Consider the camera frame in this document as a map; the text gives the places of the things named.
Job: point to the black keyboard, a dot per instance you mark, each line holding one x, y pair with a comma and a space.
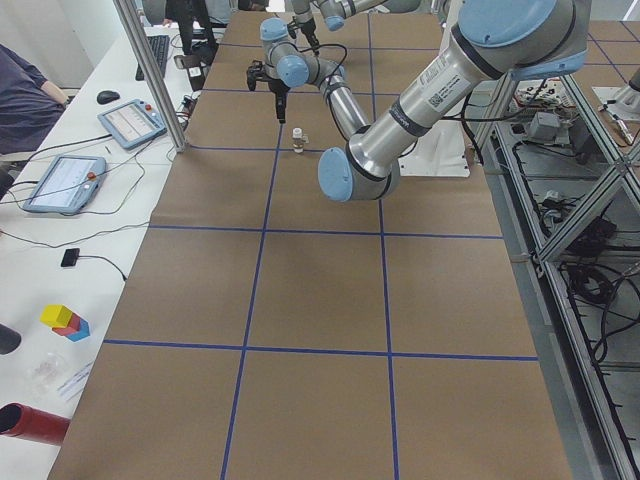
160, 46

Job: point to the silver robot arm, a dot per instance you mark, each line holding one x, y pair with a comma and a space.
528, 39
399, 25

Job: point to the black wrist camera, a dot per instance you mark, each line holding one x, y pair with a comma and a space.
255, 73

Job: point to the black computer mouse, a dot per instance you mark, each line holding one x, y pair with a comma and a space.
107, 96

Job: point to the stacked coloured blocks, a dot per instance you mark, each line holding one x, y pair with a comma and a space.
64, 322

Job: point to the near teach pendant tablet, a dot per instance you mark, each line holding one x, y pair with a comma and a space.
69, 184

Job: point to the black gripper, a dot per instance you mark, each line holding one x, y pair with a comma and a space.
306, 30
278, 88

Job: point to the seated person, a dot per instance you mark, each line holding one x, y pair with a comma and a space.
31, 105

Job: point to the teach pendant tablet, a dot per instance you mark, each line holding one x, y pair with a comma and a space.
133, 123
69, 184

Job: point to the white PPR brass valve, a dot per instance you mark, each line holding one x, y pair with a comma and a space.
299, 140

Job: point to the red cylinder tube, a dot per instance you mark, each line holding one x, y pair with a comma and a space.
28, 423

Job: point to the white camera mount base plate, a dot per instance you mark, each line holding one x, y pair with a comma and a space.
440, 153

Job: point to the aluminium profile post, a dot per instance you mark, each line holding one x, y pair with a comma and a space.
137, 38

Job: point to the far teach pendant tablet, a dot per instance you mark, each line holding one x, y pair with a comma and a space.
133, 123

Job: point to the small black box device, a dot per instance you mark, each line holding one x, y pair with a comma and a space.
70, 257

